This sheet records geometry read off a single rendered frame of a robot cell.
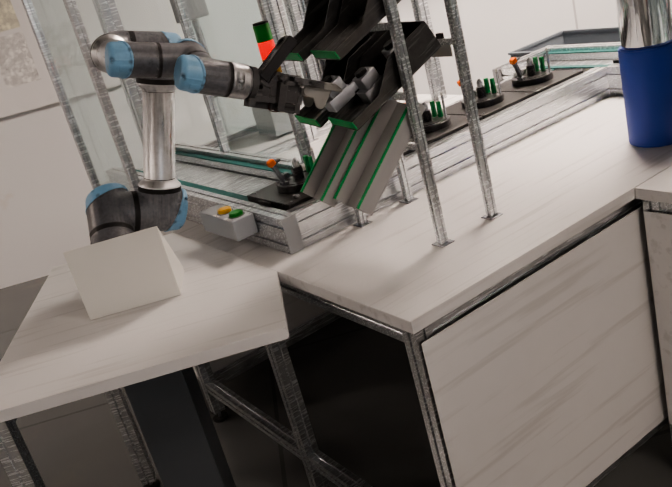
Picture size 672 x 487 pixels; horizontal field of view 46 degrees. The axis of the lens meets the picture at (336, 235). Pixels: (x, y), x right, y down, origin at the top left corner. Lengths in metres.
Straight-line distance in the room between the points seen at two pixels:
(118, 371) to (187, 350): 0.15
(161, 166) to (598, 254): 1.14
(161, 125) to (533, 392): 1.16
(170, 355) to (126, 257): 0.37
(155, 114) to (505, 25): 3.62
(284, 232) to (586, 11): 3.89
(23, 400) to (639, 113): 1.69
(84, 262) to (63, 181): 3.37
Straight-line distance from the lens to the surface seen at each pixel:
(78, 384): 1.81
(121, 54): 1.74
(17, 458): 1.93
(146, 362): 1.78
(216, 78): 1.68
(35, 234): 5.56
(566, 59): 3.35
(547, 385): 1.96
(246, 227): 2.18
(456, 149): 2.41
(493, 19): 5.42
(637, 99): 2.29
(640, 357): 2.23
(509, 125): 2.56
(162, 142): 2.17
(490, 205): 2.00
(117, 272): 2.06
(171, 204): 2.20
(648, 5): 2.24
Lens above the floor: 1.60
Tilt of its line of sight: 20 degrees down
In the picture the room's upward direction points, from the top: 15 degrees counter-clockwise
